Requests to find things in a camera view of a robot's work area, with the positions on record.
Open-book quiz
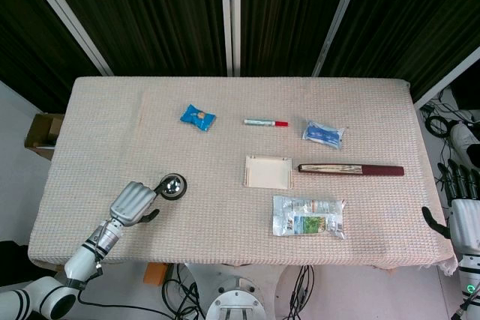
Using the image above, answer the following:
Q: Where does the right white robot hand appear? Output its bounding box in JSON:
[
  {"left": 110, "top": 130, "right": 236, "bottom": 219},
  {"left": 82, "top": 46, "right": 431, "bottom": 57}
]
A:
[{"left": 421, "top": 159, "right": 480, "bottom": 254}]

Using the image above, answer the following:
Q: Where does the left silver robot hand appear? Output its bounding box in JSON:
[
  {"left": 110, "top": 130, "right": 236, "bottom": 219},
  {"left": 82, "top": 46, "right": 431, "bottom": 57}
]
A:
[{"left": 108, "top": 172, "right": 171, "bottom": 226}]

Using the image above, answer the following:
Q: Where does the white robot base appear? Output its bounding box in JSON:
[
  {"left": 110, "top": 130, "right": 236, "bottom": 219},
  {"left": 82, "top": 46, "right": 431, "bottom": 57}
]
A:
[{"left": 205, "top": 274, "right": 268, "bottom": 320}]

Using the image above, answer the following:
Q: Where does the white sneaker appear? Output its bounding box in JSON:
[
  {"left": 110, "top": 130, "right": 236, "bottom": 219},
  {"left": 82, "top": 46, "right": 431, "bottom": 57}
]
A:
[{"left": 448, "top": 121, "right": 480, "bottom": 166}]

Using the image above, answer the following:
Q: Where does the orange box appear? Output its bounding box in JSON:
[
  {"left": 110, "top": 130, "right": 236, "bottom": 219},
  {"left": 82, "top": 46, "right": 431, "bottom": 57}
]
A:
[{"left": 143, "top": 262, "right": 167, "bottom": 288}]

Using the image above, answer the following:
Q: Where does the pink checkered tablecloth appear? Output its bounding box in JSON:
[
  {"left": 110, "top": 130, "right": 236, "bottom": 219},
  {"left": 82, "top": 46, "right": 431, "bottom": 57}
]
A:
[{"left": 28, "top": 75, "right": 459, "bottom": 271}]

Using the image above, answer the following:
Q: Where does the blue snack packet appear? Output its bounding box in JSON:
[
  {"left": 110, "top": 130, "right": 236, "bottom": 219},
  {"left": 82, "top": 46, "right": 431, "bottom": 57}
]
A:
[{"left": 178, "top": 104, "right": 218, "bottom": 133}]

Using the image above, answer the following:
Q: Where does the brown cardboard box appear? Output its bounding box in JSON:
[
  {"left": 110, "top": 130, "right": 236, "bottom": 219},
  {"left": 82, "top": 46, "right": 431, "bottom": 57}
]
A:
[{"left": 24, "top": 112, "right": 65, "bottom": 160}]

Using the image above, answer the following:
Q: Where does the folded fan with maroon sleeve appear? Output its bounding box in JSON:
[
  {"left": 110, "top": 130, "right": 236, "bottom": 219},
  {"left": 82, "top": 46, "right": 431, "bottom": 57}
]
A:
[{"left": 298, "top": 163, "right": 405, "bottom": 177}]

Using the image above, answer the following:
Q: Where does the beige plastic tray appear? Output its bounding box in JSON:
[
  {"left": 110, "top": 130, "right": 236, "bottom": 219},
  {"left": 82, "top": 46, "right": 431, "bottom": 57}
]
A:
[{"left": 244, "top": 154, "right": 294, "bottom": 190}]

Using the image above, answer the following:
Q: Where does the red capped marker pen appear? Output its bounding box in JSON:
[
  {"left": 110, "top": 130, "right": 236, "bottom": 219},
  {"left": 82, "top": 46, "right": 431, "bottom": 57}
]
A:
[{"left": 243, "top": 118, "right": 290, "bottom": 127}]

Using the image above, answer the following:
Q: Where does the blue clear plastic pouch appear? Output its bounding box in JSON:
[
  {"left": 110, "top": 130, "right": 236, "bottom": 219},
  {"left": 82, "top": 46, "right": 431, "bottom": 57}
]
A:
[{"left": 301, "top": 120, "right": 347, "bottom": 148}]

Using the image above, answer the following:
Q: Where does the black coiled cable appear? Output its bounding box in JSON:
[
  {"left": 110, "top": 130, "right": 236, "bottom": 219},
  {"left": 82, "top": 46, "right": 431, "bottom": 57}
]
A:
[{"left": 427, "top": 114, "right": 452, "bottom": 139}]

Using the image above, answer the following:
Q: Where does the black cable bundle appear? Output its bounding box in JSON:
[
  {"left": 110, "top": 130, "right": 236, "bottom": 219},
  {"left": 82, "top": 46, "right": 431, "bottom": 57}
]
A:
[{"left": 76, "top": 262, "right": 207, "bottom": 320}]

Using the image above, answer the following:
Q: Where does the white folding screen frame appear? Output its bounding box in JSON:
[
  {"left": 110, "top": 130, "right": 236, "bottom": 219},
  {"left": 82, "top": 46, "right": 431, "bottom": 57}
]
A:
[{"left": 219, "top": 0, "right": 242, "bottom": 76}]

